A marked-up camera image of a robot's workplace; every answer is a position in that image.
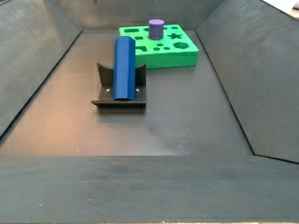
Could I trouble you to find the blue hexagonal prism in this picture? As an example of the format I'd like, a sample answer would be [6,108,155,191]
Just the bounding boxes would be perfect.
[113,36,137,101]

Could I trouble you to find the black curved cradle stand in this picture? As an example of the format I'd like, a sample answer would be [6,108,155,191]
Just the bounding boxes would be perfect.
[91,64,147,108]

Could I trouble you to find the green shape sorter block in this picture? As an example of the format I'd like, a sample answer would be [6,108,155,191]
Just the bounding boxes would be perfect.
[119,24,199,69]

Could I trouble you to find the purple cylinder peg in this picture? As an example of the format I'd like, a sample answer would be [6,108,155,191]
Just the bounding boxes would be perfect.
[149,18,165,40]

